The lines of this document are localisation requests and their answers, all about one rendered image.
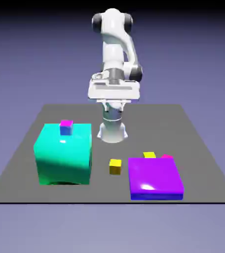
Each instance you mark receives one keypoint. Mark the large purple box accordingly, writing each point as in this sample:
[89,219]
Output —
[155,177]

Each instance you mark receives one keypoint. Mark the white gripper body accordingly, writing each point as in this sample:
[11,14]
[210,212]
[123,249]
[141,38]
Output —
[112,92]

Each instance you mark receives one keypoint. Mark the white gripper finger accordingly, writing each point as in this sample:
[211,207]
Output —
[122,106]
[105,106]

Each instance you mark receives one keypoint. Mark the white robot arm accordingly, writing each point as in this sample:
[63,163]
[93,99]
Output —
[112,29]

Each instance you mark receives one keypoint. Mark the small yellow cube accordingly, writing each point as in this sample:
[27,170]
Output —
[149,155]
[115,167]

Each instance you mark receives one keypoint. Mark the small pink cube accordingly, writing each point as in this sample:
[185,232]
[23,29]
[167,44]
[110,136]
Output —
[166,156]

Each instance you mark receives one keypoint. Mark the large teal box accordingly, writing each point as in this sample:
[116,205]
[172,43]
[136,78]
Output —
[63,156]

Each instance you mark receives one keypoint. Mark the small magenta cube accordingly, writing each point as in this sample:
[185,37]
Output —
[66,128]

